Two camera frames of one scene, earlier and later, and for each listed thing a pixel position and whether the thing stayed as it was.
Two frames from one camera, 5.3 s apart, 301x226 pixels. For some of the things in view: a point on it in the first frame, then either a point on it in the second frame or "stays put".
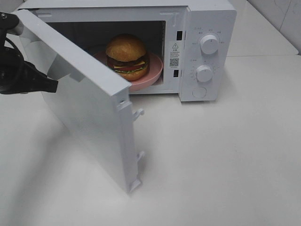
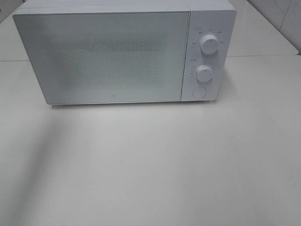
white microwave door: [90, 95] → [88, 57]
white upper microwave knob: [209, 44] stays put
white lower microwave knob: [204, 73] stays put
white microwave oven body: [196, 40] stays put
